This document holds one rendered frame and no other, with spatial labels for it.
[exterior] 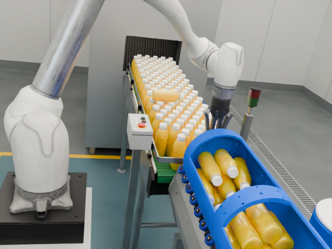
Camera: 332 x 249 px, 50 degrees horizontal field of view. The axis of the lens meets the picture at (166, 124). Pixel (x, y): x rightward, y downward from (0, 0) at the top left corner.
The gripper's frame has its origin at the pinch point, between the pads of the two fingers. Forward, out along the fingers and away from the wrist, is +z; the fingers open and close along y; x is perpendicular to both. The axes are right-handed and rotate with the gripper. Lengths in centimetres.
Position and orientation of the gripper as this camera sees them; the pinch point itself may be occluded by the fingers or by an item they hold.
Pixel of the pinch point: (212, 141)
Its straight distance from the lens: 151.4
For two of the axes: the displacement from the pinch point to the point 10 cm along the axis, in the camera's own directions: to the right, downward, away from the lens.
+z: -1.4, 9.0, 4.2
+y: -9.7, -0.5, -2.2
